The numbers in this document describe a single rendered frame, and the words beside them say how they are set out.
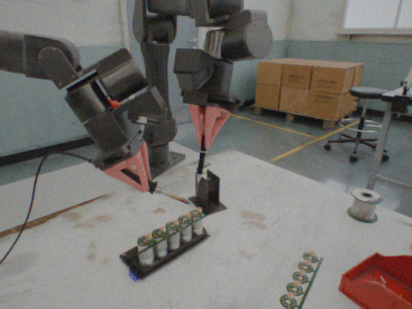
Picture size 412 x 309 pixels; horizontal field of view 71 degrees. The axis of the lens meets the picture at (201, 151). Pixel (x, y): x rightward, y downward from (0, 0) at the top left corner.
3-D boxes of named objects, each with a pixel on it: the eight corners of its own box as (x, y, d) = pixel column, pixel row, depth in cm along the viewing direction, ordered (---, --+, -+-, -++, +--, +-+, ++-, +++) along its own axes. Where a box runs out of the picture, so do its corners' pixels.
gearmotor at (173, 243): (163, 248, 52) (162, 225, 50) (174, 242, 54) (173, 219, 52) (172, 255, 51) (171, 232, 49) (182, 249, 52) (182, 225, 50)
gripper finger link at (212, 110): (210, 150, 49) (218, 95, 49) (175, 143, 53) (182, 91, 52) (225, 149, 56) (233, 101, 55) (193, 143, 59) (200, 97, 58)
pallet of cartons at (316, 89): (251, 112, 427) (254, 61, 398) (278, 104, 481) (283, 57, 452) (334, 130, 351) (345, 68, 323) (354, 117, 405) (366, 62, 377)
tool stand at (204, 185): (214, 211, 72) (201, 168, 74) (234, 207, 63) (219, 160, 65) (193, 218, 69) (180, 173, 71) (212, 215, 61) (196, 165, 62)
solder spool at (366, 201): (349, 221, 62) (354, 200, 60) (343, 205, 68) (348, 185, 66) (381, 225, 61) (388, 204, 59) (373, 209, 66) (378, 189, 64)
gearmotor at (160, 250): (151, 256, 51) (148, 232, 49) (162, 249, 52) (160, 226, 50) (159, 263, 49) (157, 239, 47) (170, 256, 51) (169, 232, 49)
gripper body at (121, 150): (144, 134, 54) (122, 98, 52) (130, 155, 45) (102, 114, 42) (115, 148, 56) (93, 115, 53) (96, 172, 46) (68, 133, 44)
